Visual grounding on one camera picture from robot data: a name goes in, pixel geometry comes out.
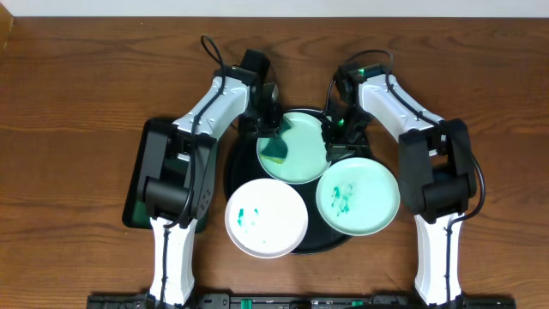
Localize mint green plate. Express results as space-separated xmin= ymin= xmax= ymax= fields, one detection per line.
xmin=316 ymin=157 xmax=401 ymax=236
xmin=256 ymin=112 xmax=331 ymax=185

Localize rectangular dark green tray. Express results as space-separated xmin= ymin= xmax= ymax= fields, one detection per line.
xmin=122 ymin=118 xmax=219 ymax=233

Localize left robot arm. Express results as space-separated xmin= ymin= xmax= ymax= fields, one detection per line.
xmin=136 ymin=49 xmax=282 ymax=308

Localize white plate green stains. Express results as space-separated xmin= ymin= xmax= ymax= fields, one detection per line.
xmin=225 ymin=179 xmax=309 ymax=259

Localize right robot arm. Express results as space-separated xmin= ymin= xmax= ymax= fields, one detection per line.
xmin=323 ymin=63 xmax=486 ymax=308

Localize green yellow sponge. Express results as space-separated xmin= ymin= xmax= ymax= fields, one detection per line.
xmin=260 ymin=118 xmax=293 ymax=164

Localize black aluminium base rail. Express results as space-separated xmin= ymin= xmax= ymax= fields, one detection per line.
xmin=86 ymin=294 xmax=517 ymax=309

